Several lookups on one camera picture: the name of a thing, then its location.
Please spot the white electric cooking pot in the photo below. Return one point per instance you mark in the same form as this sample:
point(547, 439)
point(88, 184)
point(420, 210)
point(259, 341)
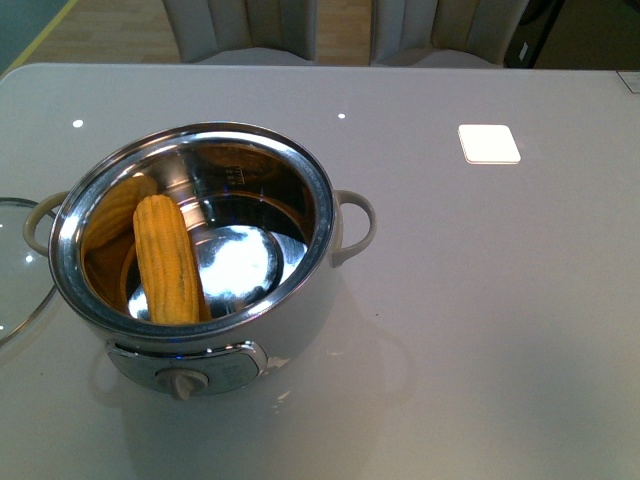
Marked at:
point(266, 225)

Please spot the left beige upholstered chair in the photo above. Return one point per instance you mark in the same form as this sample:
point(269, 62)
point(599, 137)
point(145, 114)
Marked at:
point(277, 32)

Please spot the glass pot lid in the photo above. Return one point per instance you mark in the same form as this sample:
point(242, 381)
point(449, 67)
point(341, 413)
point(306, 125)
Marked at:
point(26, 284)

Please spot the beige upholstered chair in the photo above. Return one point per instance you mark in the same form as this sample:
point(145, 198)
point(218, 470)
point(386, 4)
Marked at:
point(470, 34)
point(277, 32)

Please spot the right beige upholstered chair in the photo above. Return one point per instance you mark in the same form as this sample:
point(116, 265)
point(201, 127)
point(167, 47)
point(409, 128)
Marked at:
point(470, 34)

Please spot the yellow corn cob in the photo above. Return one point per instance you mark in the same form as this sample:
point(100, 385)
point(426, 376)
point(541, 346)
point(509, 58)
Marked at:
point(167, 264)

